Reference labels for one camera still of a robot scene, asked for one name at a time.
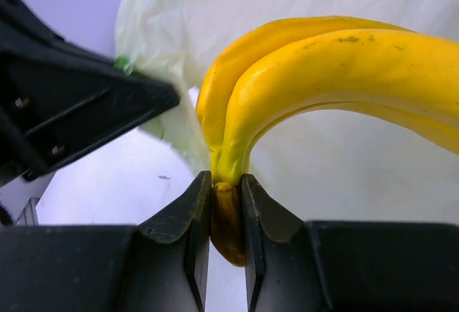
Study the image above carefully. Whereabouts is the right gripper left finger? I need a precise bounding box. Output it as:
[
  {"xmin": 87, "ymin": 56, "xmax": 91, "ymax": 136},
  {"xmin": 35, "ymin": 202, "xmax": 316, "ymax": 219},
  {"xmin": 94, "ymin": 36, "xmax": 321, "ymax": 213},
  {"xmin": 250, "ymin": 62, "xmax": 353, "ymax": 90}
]
[{"xmin": 1, "ymin": 171, "xmax": 212, "ymax": 311}]

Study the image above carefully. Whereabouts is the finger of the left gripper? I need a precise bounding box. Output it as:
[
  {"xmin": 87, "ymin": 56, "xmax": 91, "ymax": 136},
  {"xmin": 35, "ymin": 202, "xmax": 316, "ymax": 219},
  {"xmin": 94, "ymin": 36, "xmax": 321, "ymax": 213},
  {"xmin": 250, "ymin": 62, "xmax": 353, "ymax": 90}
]
[{"xmin": 1, "ymin": 0, "xmax": 179, "ymax": 182}]

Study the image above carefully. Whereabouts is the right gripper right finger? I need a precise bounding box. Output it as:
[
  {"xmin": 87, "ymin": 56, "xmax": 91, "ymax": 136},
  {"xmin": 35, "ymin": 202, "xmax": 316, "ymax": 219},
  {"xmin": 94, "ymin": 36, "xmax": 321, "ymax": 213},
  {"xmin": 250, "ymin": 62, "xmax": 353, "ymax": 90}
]
[{"xmin": 241, "ymin": 174, "xmax": 458, "ymax": 311}]

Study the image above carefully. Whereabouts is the yellow fake banana bunch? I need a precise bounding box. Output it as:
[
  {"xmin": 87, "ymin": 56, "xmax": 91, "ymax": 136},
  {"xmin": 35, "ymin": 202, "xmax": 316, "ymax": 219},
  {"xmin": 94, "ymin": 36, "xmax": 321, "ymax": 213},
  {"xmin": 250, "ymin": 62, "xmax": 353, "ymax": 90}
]
[{"xmin": 196, "ymin": 16, "xmax": 458, "ymax": 267}]

